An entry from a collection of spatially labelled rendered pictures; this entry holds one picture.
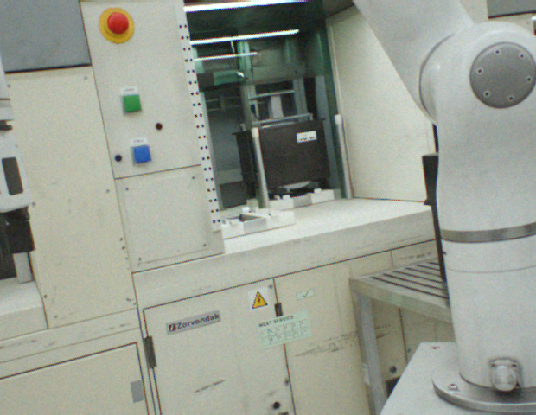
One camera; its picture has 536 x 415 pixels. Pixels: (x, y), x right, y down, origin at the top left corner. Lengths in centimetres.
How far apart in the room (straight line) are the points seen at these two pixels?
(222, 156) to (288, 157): 39
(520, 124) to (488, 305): 21
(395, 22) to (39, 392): 95
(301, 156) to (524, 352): 132
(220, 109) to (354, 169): 56
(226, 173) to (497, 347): 164
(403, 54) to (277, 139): 119
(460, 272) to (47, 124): 84
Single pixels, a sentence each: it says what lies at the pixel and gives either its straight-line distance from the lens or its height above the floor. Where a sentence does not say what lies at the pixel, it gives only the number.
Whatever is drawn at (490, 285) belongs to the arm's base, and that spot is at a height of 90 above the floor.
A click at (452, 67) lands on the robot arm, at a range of 76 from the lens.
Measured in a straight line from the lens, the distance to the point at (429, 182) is 140.
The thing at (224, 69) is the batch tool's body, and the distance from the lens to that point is 199.
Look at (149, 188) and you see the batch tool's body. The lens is 142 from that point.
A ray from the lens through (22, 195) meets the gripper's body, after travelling 94.
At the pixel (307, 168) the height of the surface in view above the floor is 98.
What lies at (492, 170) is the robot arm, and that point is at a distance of 81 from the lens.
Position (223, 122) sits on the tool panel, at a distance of 240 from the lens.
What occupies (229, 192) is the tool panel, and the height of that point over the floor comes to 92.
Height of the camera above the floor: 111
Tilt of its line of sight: 6 degrees down
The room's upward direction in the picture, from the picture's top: 9 degrees counter-clockwise
